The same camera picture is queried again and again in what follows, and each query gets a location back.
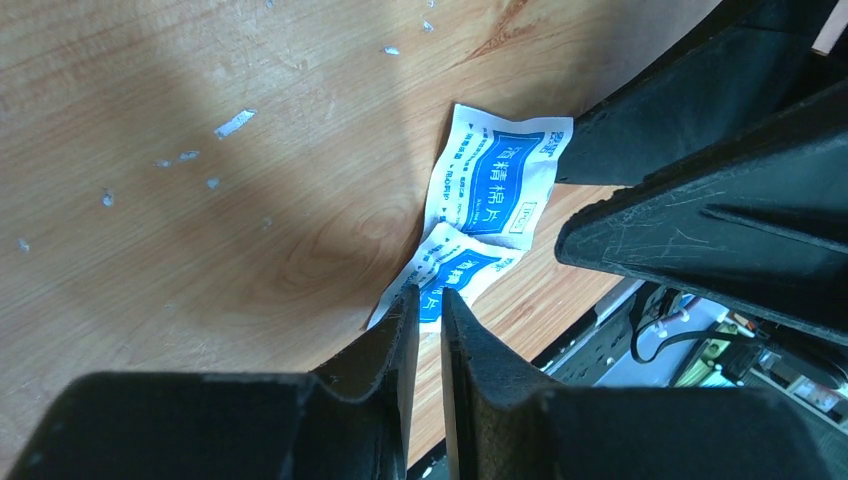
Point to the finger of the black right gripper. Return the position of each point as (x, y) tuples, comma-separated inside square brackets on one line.
[(757, 223), (743, 62)]

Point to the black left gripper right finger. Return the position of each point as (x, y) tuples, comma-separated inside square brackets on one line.
[(506, 419)]

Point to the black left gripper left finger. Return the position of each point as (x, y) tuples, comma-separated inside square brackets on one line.
[(349, 418)]

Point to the blue white wipe packets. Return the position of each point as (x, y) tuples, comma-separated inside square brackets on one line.
[(486, 195)]

